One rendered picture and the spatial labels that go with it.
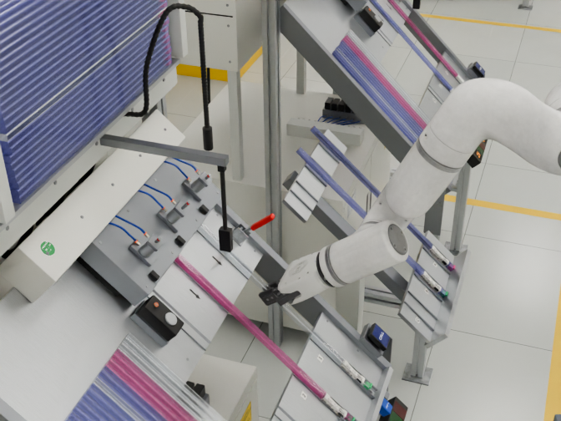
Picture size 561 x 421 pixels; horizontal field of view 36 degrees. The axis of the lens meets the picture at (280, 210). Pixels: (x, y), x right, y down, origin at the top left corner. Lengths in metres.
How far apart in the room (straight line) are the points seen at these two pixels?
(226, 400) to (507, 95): 0.98
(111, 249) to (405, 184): 0.52
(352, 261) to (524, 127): 0.43
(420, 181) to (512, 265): 2.04
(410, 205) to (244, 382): 0.72
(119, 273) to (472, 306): 1.97
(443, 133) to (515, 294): 1.97
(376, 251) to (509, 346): 1.60
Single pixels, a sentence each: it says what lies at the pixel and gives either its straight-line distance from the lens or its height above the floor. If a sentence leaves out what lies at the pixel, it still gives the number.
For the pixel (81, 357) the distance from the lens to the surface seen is 1.46.
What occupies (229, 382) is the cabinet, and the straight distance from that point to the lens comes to 2.05.
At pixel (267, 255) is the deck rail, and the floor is 0.97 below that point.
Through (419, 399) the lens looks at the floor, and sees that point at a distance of 2.90.
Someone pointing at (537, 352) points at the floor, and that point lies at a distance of 3.14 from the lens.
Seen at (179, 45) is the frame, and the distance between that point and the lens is 1.68.
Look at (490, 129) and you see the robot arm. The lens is 1.43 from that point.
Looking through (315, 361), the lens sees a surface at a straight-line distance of 1.79.
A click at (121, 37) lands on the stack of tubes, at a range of 1.48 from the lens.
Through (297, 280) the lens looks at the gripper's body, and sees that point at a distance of 1.68.
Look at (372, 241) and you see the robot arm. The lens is 1.59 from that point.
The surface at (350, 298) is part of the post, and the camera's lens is 2.18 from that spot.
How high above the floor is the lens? 2.07
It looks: 34 degrees down
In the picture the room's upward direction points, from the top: 1 degrees counter-clockwise
